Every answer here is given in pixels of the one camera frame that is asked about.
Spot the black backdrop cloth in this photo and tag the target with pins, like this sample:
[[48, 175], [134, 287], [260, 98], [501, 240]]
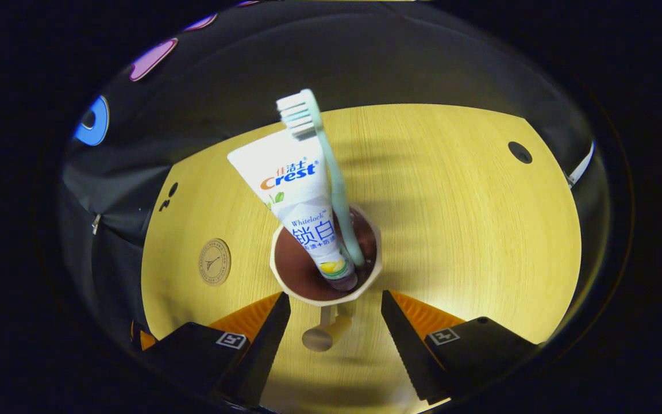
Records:
[[365, 63]]

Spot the white toothpaste tube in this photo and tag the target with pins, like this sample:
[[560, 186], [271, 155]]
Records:
[[291, 195]]

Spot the pale green toothbrush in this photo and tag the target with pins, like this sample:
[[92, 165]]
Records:
[[337, 190]]

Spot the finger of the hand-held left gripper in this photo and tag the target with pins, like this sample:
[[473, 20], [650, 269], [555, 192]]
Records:
[[144, 339]]

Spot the white clip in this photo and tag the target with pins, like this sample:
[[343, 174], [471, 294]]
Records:
[[96, 223]]

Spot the wooden desktop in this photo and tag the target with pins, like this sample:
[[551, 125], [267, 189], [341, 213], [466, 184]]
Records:
[[469, 230]]

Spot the round cork coaster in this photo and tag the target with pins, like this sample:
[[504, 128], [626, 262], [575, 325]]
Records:
[[215, 262]]

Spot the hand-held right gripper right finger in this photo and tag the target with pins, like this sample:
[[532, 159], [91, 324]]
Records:
[[403, 339]]

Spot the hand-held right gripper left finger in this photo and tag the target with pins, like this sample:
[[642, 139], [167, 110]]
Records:
[[268, 339]]

